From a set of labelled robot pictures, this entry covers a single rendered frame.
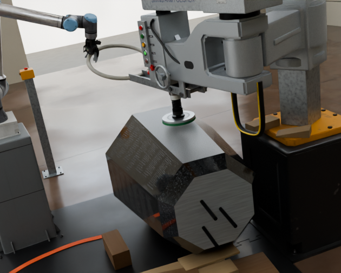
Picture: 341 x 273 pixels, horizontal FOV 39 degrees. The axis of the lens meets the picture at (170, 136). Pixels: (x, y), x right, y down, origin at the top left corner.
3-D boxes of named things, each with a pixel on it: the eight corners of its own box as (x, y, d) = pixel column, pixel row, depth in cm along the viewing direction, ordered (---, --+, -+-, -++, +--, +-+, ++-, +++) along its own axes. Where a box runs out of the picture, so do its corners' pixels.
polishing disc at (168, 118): (158, 117, 316) (158, 115, 315) (188, 110, 321) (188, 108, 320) (168, 126, 297) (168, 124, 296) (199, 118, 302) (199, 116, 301)
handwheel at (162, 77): (182, 86, 281) (179, 62, 275) (169, 91, 276) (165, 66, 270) (168, 83, 293) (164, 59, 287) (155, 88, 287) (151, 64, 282)
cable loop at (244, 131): (268, 140, 247) (263, 80, 236) (263, 142, 246) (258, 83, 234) (237, 130, 266) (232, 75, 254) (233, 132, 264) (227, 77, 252)
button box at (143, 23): (155, 66, 293) (147, 20, 283) (151, 67, 292) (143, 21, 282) (148, 65, 299) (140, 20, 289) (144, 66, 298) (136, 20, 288)
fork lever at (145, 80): (209, 91, 288) (209, 83, 286) (184, 99, 279) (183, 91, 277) (148, 75, 342) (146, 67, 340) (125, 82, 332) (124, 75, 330)
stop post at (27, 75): (61, 167, 495) (35, 65, 456) (64, 174, 477) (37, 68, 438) (41, 171, 490) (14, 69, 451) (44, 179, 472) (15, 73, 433)
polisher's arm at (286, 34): (283, 38, 312) (281, -1, 303) (335, 38, 291) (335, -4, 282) (224, 69, 260) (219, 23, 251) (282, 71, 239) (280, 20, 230)
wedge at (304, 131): (311, 131, 288) (311, 124, 286) (309, 138, 280) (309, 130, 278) (278, 131, 296) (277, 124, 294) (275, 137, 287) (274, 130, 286)
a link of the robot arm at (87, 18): (84, 11, 337) (98, 12, 338) (84, 27, 345) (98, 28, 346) (82, 17, 330) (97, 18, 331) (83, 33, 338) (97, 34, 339)
